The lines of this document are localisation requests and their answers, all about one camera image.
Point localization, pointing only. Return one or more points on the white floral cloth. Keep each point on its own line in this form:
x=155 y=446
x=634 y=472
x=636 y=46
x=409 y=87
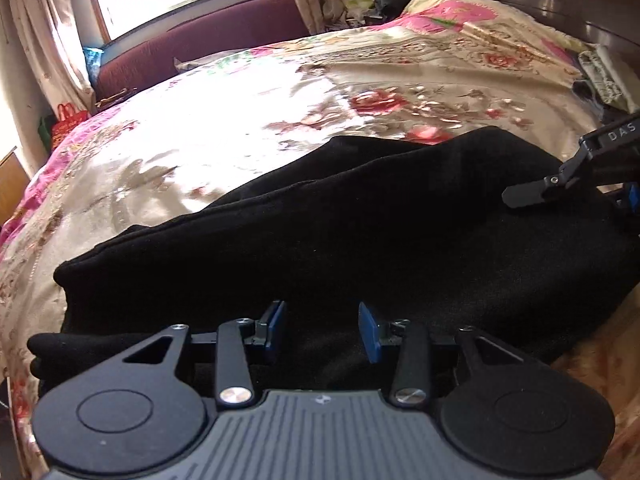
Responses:
x=210 y=61

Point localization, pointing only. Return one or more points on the black clothes heap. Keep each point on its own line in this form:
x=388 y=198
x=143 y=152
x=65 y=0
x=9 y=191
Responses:
x=395 y=4

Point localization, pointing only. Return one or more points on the maroon sofa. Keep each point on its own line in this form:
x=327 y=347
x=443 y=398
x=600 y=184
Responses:
x=200 y=45

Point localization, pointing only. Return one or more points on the grey-green folded clothes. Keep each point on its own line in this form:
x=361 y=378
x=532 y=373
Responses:
x=607 y=72

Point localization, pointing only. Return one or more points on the red shopping bag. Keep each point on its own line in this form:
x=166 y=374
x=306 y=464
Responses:
x=69 y=122

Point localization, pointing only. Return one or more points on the white crumpled cloth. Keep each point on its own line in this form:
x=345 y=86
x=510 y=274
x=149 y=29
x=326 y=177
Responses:
x=357 y=12

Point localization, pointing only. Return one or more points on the wooden cabinet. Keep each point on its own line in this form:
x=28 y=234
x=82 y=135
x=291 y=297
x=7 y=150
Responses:
x=14 y=185

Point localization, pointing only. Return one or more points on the floral satin bedspread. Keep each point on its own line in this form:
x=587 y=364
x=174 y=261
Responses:
x=225 y=125

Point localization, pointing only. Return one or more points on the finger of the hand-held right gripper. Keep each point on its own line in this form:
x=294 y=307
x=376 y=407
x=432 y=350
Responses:
x=625 y=205
x=535 y=191

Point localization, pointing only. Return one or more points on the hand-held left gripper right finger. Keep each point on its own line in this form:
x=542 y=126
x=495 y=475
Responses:
x=369 y=330

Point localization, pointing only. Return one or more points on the black pants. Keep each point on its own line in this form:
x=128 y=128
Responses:
x=375 y=250

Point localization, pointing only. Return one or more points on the green bag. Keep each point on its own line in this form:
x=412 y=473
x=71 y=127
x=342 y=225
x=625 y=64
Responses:
x=46 y=132

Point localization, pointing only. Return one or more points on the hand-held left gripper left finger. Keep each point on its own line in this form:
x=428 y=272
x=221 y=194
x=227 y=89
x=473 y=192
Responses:
x=274 y=325

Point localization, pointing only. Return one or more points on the blue patterned bag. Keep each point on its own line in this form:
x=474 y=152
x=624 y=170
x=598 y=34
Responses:
x=92 y=62

